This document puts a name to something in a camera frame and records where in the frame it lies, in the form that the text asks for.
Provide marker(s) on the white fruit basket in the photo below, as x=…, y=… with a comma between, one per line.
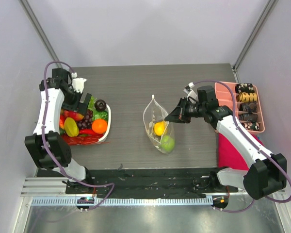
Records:
x=90, y=128

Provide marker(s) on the purple grape bunch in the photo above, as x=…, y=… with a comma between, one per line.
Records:
x=86, y=122

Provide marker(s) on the red chili peppers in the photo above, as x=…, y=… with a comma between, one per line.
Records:
x=85, y=137

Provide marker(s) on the green apple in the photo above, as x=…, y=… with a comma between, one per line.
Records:
x=167, y=143

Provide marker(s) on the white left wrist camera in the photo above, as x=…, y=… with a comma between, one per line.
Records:
x=78, y=84

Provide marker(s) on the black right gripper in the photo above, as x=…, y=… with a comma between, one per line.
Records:
x=182, y=110

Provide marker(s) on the brown dark rolled sock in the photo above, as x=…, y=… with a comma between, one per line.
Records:
x=250, y=107

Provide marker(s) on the red yellow apple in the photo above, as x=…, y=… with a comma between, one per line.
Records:
x=74, y=115

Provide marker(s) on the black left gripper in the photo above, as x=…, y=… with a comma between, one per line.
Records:
x=78, y=107

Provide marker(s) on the floral dark rolled sock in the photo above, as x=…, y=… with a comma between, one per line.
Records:
x=251, y=126

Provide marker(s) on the dark grey rolled sock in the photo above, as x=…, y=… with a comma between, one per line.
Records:
x=248, y=117

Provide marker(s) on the magenta red cloth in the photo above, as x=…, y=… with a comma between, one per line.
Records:
x=228, y=156

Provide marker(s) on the orange fruit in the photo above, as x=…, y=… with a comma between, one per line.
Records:
x=99, y=126

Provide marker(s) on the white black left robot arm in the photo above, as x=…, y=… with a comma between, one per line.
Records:
x=49, y=151

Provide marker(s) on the yellow lemon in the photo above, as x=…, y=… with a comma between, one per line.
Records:
x=159, y=128

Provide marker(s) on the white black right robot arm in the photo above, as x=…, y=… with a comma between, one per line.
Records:
x=267, y=171

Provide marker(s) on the clear dotted zip bag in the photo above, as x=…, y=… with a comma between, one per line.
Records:
x=152, y=114

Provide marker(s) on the pink compartment organizer tray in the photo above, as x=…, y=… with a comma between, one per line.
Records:
x=226, y=95

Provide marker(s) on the white slotted cable duct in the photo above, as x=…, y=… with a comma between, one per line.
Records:
x=85, y=201

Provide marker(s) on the yellow star fruit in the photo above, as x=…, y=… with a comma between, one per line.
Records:
x=70, y=127

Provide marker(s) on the black white rolled sock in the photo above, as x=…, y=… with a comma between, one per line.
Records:
x=244, y=88

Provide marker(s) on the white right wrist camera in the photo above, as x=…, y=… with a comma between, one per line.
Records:
x=189, y=90

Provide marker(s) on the yellow black rolled sock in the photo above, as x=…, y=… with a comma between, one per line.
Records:
x=246, y=97

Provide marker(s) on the green lettuce leaf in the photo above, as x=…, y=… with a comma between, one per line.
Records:
x=96, y=114

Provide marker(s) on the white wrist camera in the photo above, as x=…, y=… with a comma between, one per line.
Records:
x=189, y=90
x=78, y=84

